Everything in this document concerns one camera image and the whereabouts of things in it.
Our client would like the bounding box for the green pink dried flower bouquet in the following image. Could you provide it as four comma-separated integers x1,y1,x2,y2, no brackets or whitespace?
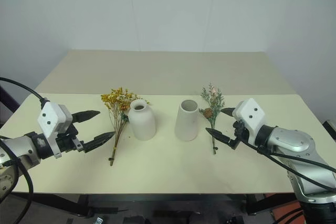
198,83,226,156

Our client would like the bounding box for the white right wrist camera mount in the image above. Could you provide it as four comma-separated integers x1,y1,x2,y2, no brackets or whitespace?
232,98,267,146

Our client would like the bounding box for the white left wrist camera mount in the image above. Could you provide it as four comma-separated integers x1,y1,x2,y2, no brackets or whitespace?
37,100,74,159

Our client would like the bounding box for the white cylindrical ceramic vase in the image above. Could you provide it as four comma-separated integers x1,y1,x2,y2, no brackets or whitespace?
174,99,199,142

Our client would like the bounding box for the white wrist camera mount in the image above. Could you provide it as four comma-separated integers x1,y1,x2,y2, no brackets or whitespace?
37,100,74,159
232,98,267,146

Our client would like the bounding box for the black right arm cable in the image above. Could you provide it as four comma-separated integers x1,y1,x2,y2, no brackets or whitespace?
237,124,336,193

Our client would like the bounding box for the yellow dried flower bouquet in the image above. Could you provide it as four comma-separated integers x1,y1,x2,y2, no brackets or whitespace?
101,87,151,167

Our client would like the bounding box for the white narrow-neck ceramic vase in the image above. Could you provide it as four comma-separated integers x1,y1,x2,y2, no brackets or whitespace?
128,99,157,141

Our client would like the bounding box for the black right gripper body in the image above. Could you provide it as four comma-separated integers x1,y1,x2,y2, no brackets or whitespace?
228,120,249,150

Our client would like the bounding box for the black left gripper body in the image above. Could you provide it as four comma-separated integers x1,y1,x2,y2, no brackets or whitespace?
55,123,85,153

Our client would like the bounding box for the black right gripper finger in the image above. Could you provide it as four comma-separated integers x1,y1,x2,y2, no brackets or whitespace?
219,107,236,118
205,127,235,145

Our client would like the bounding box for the black table frame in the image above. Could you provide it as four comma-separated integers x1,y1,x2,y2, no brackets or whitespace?
10,192,297,218

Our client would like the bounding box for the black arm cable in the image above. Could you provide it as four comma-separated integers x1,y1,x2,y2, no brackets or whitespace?
237,124,336,193
0,77,50,224

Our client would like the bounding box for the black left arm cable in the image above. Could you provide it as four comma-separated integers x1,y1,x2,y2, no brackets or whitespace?
0,77,50,224

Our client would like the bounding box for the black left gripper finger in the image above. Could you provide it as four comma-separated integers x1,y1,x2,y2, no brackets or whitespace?
83,131,116,154
71,110,101,124

